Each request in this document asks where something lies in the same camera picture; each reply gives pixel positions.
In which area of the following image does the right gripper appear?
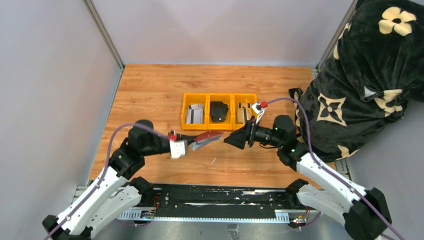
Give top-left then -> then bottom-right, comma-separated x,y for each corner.
224,115 -> 284,150

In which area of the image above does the red leather card holder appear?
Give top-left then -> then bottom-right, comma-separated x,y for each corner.
196,130 -> 223,141

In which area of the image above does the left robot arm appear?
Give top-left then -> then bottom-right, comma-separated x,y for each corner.
42,119 -> 222,240

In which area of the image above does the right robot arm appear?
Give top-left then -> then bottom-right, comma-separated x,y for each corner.
224,115 -> 392,240

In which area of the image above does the tan cards stack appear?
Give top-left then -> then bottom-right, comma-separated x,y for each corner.
235,102 -> 252,124

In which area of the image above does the white cards stack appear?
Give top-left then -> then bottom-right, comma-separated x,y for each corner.
185,103 -> 204,124

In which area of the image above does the black cards stack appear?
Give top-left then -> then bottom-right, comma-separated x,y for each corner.
209,101 -> 229,123

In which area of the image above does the left yellow bin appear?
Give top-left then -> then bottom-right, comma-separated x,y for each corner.
181,93 -> 210,131

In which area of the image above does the black floral blanket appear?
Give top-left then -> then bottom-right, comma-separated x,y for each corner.
288,0 -> 424,162

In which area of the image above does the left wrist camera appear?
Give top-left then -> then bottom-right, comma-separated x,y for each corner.
169,140 -> 189,159

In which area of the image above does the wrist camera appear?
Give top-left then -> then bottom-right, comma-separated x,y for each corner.
169,140 -> 189,159
251,101 -> 268,125

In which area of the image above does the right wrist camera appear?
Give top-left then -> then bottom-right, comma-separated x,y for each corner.
251,101 -> 268,125

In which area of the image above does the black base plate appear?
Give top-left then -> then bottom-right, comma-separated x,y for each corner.
133,183 -> 317,222

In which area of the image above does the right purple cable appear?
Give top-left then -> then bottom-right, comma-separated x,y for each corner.
259,96 -> 408,240

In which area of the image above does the purple cable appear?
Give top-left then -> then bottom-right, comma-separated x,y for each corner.
259,96 -> 408,240
43,123 -> 178,240

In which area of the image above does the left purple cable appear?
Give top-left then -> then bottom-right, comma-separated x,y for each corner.
43,123 -> 178,240

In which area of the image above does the aluminium frame rail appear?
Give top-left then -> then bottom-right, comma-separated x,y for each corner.
59,186 -> 382,240

